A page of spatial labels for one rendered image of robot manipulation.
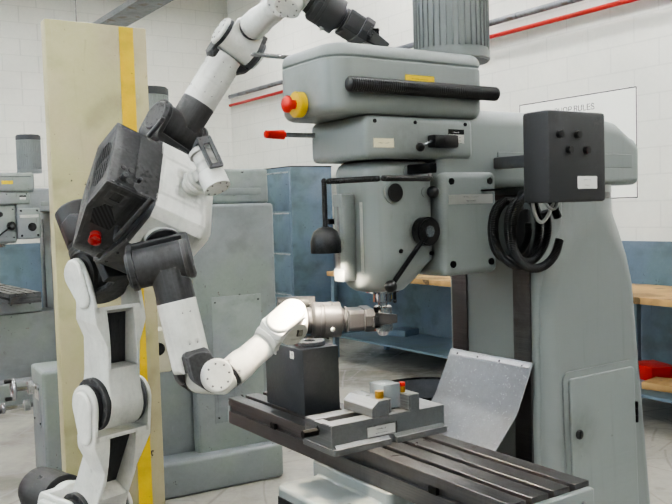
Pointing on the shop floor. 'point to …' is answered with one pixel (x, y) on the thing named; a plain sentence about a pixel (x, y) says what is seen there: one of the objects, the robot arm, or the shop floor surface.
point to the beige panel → (66, 179)
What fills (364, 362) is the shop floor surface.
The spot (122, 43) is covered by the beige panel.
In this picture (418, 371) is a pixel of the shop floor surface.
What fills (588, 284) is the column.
